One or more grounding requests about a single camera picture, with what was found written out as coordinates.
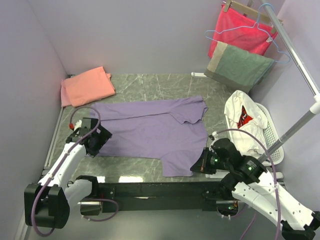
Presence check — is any black base beam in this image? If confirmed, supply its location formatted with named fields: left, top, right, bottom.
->
left=74, top=181, right=251, bottom=216

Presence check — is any white t shirt with print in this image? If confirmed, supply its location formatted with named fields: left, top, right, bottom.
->
left=224, top=90, right=268, bottom=158

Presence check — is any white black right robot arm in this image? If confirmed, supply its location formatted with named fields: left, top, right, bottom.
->
left=190, top=138, right=320, bottom=240

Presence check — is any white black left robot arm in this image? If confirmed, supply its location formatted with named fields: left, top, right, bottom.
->
left=24, top=117, right=112, bottom=229

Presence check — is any wooden clip hanger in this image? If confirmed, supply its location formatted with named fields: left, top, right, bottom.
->
left=222, top=0, right=274, bottom=27

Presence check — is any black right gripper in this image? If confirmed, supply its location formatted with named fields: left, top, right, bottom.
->
left=189, top=146, right=230, bottom=174

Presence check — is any blue wire hanger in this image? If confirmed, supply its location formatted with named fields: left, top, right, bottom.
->
left=204, top=3, right=292, bottom=64

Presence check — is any silver clothes rack pole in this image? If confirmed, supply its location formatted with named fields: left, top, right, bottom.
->
left=262, top=0, right=320, bottom=164

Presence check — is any red towel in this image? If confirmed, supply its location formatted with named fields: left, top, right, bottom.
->
left=207, top=5, right=279, bottom=60

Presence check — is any white laundry basket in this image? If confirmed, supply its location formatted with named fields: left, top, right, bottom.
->
left=226, top=102, right=285, bottom=166

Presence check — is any green and beige towel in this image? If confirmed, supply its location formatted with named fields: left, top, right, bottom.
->
left=204, top=41, right=275, bottom=93

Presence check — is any folded pink t shirt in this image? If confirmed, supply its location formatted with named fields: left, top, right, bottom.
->
left=60, top=66, right=116, bottom=107

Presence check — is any purple t shirt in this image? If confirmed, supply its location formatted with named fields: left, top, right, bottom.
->
left=90, top=95, right=208, bottom=177

